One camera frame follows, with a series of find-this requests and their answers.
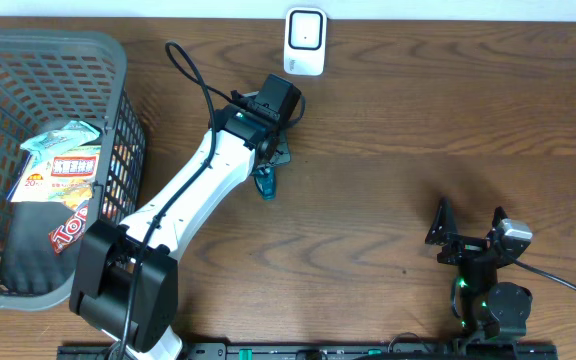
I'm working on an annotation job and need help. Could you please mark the grey plastic basket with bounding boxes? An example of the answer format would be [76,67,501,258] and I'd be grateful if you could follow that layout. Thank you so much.
[0,29,145,311]

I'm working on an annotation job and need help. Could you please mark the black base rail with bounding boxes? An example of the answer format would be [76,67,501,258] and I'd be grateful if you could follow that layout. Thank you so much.
[56,341,559,360]

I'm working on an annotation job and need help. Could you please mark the blue liquid bottle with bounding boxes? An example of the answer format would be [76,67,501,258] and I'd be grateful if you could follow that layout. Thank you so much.
[252,168,277,201]

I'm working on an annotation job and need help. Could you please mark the red candy bar wrapper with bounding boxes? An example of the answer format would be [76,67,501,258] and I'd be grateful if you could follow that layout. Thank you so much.
[48,200,89,255]

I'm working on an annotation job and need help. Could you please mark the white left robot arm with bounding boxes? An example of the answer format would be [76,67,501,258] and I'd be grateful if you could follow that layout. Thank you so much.
[70,97,296,359]

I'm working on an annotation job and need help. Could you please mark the white barcode scanner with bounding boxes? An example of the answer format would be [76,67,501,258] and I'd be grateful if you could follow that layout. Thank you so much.
[283,7,328,76]

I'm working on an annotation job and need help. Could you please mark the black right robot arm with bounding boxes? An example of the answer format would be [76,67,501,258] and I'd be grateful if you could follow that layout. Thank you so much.
[425,198,533,342]

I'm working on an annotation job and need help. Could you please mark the teal wet wipes pack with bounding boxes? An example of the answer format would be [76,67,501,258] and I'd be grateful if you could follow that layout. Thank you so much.
[20,121,100,159]

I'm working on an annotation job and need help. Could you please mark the yellow snack bag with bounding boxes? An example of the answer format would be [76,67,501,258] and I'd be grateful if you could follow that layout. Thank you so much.
[8,145,101,210]

